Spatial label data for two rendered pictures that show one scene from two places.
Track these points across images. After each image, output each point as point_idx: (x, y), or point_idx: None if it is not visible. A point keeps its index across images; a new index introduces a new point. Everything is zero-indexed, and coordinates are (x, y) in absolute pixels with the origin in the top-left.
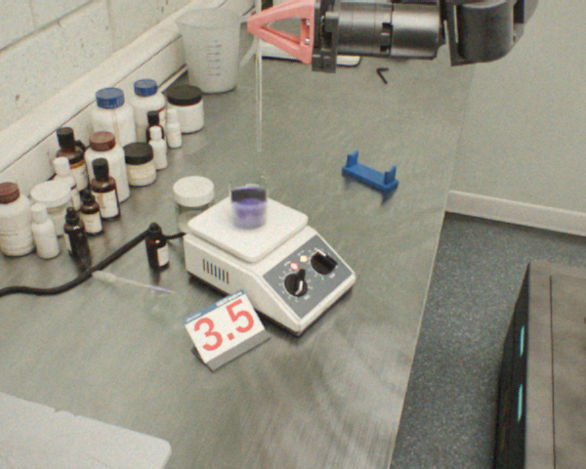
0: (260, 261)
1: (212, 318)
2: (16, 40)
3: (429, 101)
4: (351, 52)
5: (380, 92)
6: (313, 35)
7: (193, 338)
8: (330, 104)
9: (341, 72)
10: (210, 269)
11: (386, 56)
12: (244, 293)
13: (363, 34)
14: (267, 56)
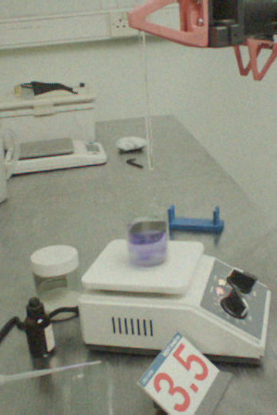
0: (186, 294)
1: (166, 371)
2: None
3: (189, 169)
4: (244, 27)
5: (143, 173)
6: (207, 12)
7: (160, 401)
8: (107, 189)
9: (97, 169)
10: (123, 326)
11: (275, 27)
12: (182, 336)
13: (257, 4)
14: (20, 172)
